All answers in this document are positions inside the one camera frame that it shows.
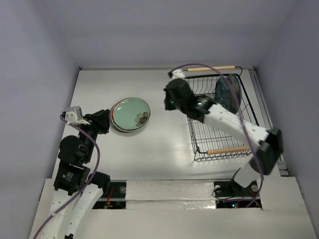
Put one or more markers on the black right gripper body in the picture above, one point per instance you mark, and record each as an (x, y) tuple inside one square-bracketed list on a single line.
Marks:
[(168, 98)]

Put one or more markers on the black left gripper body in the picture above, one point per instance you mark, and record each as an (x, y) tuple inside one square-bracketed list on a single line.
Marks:
[(93, 128)]

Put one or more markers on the red and blue floral plate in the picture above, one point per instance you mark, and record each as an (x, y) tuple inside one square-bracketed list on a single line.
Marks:
[(113, 123)]

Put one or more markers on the light green flower plate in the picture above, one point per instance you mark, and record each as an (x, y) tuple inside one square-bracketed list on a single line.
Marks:
[(131, 114)]

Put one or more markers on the dark teal blossom plate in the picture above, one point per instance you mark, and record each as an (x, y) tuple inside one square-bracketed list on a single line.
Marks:
[(222, 94)]

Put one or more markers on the white blue floral plate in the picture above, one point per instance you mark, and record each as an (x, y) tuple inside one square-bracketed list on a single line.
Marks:
[(235, 83)]

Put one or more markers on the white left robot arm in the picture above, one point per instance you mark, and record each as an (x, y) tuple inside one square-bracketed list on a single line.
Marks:
[(78, 185)]

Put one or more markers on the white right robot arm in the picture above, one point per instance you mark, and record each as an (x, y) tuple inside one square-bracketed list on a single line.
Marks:
[(266, 145)]

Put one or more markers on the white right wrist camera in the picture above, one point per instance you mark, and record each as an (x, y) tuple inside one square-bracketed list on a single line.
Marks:
[(177, 74)]

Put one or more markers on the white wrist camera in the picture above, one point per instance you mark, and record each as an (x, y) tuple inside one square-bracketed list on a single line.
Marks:
[(177, 74), (74, 116)]

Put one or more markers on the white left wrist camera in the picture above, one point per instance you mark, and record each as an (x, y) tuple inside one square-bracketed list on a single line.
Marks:
[(74, 116)]

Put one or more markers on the black wire dish rack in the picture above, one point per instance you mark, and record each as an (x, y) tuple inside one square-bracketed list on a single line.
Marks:
[(206, 138)]

